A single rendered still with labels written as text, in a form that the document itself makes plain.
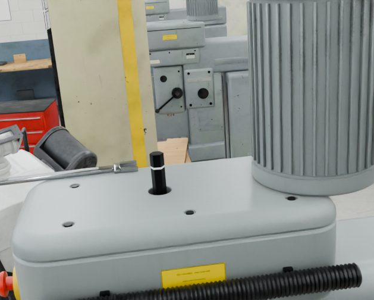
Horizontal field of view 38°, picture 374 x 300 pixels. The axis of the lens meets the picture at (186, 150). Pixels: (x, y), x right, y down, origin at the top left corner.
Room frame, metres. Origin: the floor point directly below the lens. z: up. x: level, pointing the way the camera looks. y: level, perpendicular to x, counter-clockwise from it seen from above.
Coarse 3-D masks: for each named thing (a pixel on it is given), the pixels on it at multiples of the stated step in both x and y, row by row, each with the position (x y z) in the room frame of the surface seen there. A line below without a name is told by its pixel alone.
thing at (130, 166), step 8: (88, 168) 0.89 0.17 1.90; (96, 168) 0.89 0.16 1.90; (104, 168) 0.89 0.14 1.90; (112, 168) 0.89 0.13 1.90; (120, 168) 0.89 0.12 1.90; (128, 168) 0.88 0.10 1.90; (136, 168) 0.89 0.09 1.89; (24, 176) 0.88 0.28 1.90; (32, 176) 0.88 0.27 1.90; (40, 176) 0.88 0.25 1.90; (48, 176) 0.87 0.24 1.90; (56, 176) 0.88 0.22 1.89; (64, 176) 0.88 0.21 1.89; (72, 176) 0.88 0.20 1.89; (0, 184) 0.86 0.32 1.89; (8, 184) 0.86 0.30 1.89
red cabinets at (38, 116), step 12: (0, 108) 5.35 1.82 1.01; (12, 108) 5.31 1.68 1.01; (24, 108) 5.27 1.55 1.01; (36, 108) 5.23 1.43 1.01; (48, 108) 5.31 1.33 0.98; (0, 120) 5.13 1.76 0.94; (12, 120) 5.14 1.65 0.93; (24, 120) 5.13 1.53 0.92; (36, 120) 5.13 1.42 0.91; (48, 120) 5.25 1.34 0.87; (36, 132) 5.12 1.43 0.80; (36, 144) 5.13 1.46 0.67
